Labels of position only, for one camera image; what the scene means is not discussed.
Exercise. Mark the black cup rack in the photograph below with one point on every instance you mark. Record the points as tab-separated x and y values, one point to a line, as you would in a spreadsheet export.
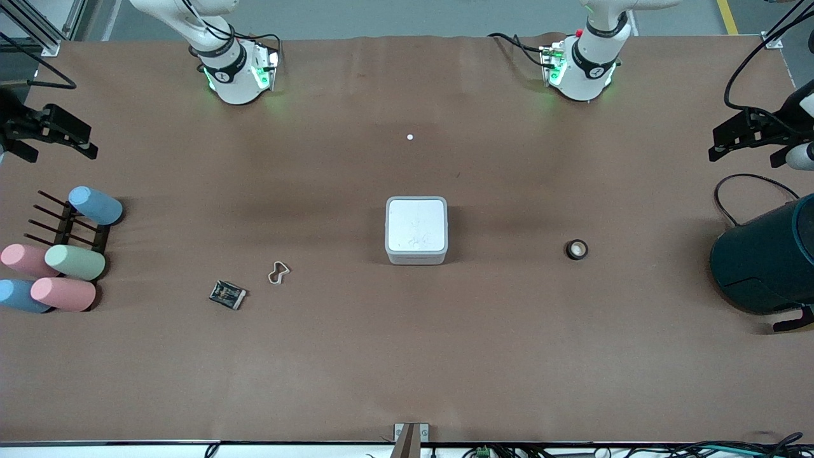
63	229

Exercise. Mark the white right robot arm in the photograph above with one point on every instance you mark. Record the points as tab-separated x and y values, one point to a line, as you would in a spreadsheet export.
232	76

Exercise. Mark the white square trash bin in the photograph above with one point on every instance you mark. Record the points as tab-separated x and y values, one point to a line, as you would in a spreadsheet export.
416	229

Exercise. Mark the small black tape roll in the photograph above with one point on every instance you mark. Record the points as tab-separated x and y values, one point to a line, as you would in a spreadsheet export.
571	249

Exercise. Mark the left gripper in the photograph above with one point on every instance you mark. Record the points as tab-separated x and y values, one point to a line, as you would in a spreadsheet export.
771	128

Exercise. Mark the metal bracket with brown post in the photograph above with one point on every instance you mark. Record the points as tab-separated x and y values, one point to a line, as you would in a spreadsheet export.
410	439

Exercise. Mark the pink cup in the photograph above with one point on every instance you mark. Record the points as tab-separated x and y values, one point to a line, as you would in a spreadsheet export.
25	259
63	294

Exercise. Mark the brown table cover mat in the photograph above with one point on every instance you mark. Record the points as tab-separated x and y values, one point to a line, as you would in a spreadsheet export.
407	356

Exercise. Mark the blue cup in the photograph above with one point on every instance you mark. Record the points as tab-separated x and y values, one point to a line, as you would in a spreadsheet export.
95	205
19	296

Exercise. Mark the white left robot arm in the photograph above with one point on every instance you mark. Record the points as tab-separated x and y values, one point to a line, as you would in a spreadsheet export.
585	70

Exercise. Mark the green terminal connector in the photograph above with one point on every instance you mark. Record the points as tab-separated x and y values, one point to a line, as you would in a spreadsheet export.
483	452

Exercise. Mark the aluminium frame post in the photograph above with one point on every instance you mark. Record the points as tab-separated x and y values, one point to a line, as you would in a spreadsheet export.
779	35
38	22

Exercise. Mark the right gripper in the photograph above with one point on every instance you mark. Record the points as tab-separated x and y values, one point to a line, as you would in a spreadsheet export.
17	123

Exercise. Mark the green cup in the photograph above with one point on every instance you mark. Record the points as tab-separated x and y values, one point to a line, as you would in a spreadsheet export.
76	262

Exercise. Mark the teal electric kettle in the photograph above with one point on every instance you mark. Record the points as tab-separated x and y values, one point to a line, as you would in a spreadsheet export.
763	261

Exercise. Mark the black snack packet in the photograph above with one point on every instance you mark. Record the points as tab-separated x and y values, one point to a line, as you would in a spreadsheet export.
227	294

